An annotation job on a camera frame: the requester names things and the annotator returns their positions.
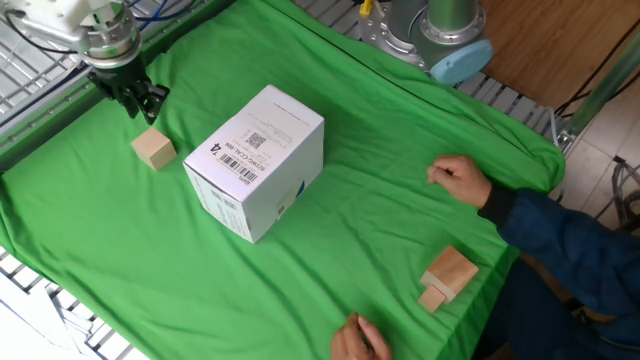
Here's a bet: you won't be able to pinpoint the black floor cable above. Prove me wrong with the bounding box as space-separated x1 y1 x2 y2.
553 19 640 119

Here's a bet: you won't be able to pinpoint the person's body blue clothes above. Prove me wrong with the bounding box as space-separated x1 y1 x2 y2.
469 259 640 360

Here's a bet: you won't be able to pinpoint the white paper pile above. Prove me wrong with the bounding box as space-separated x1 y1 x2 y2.
0 269 94 360

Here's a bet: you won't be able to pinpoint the person's right hand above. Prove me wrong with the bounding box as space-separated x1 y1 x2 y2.
426 154 494 210

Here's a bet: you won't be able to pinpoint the notched wooden block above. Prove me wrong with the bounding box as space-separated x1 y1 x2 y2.
417 244 480 315

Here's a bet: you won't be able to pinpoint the aluminium table rail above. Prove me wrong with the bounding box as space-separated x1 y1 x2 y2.
0 0 239 174

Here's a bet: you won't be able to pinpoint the white printed cardboard box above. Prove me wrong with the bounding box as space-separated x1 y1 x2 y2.
182 84 325 245

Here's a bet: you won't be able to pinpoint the green cloth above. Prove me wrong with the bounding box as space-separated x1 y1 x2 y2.
0 0 566 360

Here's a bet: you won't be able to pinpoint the right forearm blue sleeve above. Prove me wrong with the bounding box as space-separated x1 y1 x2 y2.
477 185 640 321

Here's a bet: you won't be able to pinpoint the blue cable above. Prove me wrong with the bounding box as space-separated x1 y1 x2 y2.
127 0 199 24

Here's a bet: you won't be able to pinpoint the grey cable bundle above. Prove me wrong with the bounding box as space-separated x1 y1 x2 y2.
593 154 640 232

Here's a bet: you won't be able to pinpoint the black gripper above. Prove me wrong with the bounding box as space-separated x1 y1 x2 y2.
88 59 171 126

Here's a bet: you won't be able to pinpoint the plain wooden cube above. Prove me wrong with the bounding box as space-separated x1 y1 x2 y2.
130 126 178 172

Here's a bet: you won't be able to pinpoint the person's left hand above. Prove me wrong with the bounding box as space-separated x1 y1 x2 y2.
329 312 394 360

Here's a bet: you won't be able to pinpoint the aluminium corner post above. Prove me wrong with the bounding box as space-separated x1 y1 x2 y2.
563 29 640 141

